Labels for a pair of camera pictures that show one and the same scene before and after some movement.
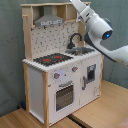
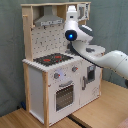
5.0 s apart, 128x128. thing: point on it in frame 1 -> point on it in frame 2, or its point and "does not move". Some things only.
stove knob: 56,75 does not move
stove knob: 74,68 does not move
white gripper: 85,13 -> 72,14
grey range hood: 48,17 does not move
